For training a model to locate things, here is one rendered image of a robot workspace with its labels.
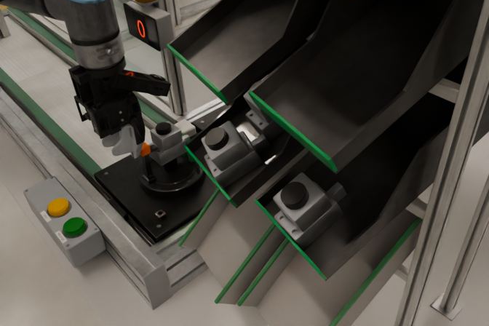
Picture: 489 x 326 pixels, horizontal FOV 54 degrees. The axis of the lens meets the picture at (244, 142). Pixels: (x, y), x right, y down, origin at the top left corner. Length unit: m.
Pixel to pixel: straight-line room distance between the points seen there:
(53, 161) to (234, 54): 0.67
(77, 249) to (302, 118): 0.59
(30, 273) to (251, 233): 0.50
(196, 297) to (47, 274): 0.31
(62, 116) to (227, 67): 0.86
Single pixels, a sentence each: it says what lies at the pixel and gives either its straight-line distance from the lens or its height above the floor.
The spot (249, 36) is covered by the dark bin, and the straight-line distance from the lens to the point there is 0.57.
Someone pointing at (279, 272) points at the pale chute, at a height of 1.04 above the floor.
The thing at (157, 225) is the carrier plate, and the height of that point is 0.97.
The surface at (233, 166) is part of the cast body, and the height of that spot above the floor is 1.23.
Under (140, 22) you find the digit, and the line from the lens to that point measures 1.05.
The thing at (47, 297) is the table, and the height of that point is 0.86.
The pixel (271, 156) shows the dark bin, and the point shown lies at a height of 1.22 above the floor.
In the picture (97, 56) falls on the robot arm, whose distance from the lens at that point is 0.76.
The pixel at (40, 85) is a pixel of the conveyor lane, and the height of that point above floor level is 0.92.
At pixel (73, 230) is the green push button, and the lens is 0.95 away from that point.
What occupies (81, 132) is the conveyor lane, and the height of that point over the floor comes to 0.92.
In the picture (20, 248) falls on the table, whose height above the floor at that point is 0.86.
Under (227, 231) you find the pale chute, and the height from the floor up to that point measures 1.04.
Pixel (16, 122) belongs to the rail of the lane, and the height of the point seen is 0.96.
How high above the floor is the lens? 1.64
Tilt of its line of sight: 39 degrees down
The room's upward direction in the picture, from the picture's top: 4 degrees counter-clockwise
